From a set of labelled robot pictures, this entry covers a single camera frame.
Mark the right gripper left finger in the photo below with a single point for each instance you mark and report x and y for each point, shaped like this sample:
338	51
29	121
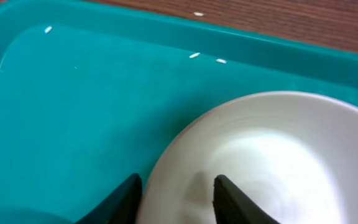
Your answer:
120	206

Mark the teal serving tray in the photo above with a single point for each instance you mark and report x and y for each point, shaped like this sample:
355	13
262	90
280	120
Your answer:
91	93

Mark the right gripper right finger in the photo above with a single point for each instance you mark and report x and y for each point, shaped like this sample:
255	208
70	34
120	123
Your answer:
232	206

